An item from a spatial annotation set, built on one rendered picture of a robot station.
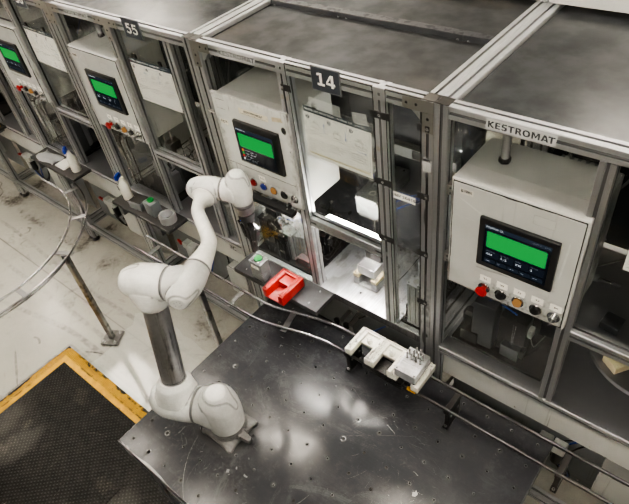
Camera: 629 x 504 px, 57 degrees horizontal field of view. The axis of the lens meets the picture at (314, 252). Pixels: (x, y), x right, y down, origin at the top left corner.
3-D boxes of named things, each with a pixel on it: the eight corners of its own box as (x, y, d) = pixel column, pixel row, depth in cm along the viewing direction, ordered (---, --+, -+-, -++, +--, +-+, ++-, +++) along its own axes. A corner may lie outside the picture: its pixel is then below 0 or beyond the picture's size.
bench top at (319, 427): (120, 445, 255) (117, 440, 252) (278, 295, 309) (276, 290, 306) (410, 710, 176) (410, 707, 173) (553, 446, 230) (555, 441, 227)
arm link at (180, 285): (205, 257, 208) (172, 254, 212) (185, 294, 196) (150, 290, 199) (214, 282, 217) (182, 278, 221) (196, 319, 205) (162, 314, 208)
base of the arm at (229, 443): (236, 460, 238) (233, 453, 234) (201, 432, 250) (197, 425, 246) (266, 427, 248) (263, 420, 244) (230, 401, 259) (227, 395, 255)
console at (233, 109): (229, 184, 263) (204, 92, 231) (271, 153, 277) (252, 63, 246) (299, 214, 241) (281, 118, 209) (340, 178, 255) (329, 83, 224)
